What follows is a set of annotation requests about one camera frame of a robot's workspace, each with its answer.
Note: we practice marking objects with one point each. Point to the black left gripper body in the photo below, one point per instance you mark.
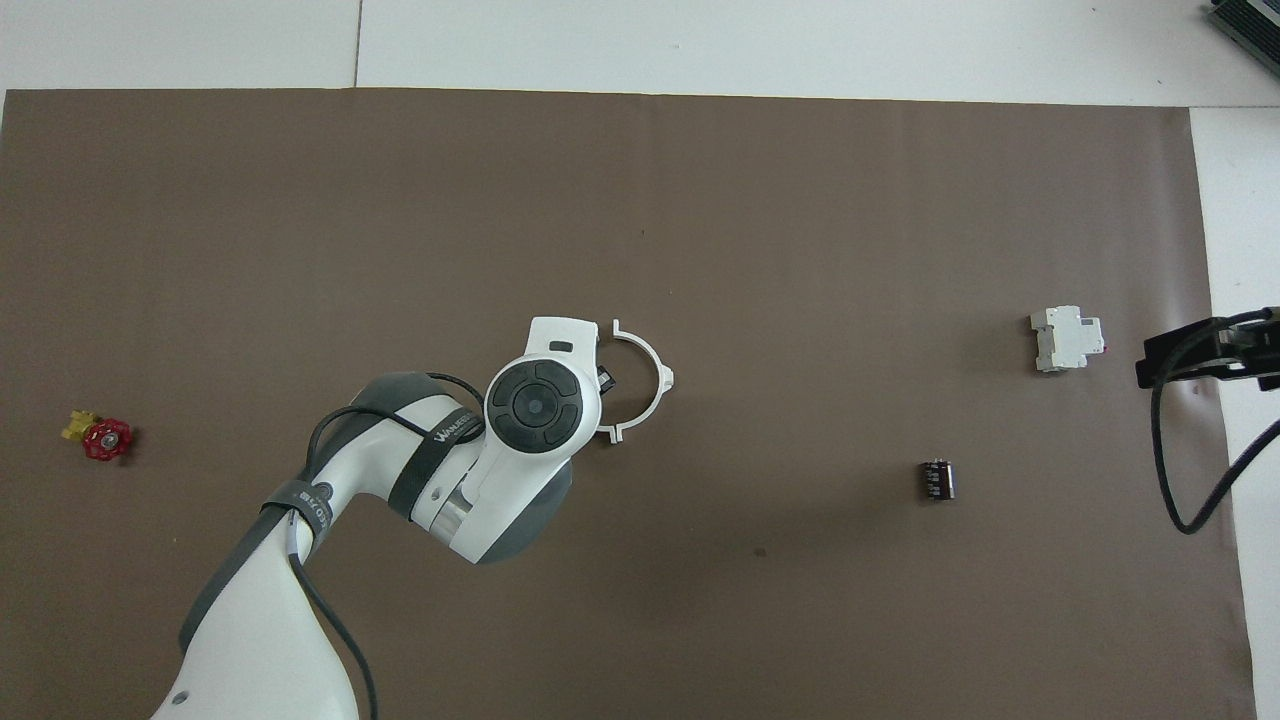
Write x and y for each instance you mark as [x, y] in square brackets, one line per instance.
[605, 378]

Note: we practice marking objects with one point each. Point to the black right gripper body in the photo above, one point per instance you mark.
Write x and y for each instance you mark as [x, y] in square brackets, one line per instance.
[1258, 350]

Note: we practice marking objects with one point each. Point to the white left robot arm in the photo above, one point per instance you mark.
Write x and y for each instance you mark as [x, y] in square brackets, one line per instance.
[250, 640]

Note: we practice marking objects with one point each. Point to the white circuit breaker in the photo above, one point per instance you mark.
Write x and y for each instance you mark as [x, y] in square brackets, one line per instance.
[1065, 340]

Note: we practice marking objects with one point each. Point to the brown paper table mat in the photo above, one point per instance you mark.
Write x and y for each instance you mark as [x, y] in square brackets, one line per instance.
[800, 250]

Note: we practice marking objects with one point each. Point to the black cylindrical capacitor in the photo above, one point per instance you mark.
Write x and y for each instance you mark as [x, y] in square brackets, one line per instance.
[937, 480]

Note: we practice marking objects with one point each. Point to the grey ribbed device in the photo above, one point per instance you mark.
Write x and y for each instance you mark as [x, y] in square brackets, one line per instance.
[1250, 22]

